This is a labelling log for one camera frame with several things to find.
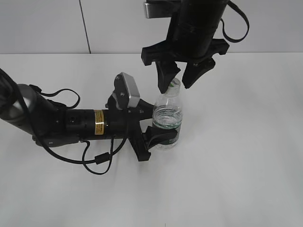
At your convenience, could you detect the white green bottle cap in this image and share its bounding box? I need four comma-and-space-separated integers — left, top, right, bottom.
165, 78, 181, 97

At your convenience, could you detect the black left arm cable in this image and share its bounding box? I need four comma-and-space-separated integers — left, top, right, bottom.
14, 88, 128, 175

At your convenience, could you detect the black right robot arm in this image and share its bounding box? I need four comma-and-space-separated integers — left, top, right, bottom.
141, 0, 229, 93

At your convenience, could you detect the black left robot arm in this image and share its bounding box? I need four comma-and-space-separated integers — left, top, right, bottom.
0, 71, 178, 161

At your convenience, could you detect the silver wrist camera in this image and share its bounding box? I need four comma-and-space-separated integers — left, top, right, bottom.
112, 72, 140, 110
143, 0, 181, 19

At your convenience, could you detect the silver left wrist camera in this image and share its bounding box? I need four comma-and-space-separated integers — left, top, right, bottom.
112, 72, 140, 110

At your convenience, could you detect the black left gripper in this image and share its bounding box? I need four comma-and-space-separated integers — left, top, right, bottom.
105, 96, 178, 161

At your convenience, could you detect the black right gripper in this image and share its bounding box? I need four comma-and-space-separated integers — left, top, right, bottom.
141, 39, 230, 94

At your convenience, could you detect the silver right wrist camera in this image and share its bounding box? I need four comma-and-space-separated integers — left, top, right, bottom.
143, 0, 181, 19

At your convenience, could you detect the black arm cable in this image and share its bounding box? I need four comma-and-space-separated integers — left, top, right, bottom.
14, 88, 128, 175
220, 0, 250, 44

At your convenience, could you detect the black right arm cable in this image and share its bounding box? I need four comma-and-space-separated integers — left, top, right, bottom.
220, 0, 250, 44

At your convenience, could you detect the clear Cestbon water bottle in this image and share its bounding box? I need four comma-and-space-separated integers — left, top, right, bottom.
152, 93, 183, 150

